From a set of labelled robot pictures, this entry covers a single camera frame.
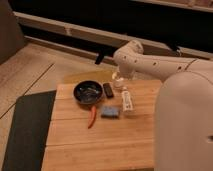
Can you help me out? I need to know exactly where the black furniture leg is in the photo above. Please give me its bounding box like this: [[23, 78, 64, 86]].
[[95, 48, 105, 65]]

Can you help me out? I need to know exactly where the dark ceramic bowl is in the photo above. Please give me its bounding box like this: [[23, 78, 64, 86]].
[[73, 80, 103, 105]]

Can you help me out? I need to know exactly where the red chili pepper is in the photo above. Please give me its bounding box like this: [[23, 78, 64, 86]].
[[88, 106, 97, 129]]

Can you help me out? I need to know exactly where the blue sponge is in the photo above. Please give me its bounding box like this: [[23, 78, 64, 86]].
[[101, 106, 119, 118]]

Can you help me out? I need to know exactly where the white tube bottle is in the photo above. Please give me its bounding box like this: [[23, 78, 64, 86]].
[[121, 87, 133, 114]]

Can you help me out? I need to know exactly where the small dark brown box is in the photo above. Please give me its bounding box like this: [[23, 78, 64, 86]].
[[103, 83, 114, 98]]

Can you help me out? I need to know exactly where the white wooden shelf rail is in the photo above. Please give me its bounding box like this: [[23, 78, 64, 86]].
[[15, 12, 213, 59]]

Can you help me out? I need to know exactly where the dark grey floor mat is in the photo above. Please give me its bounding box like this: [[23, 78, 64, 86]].
[[1, 90, 56, 171]]

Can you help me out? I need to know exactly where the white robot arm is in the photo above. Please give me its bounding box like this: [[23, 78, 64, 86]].
[[113, 40, 213, 171]]

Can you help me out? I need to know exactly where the wooden table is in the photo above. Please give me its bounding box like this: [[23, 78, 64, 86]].
[[42, 80, 161, 171]]

